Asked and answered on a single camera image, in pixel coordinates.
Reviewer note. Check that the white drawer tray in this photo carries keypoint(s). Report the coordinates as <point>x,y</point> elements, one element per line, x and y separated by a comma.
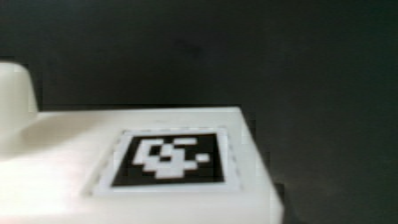
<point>153,166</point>

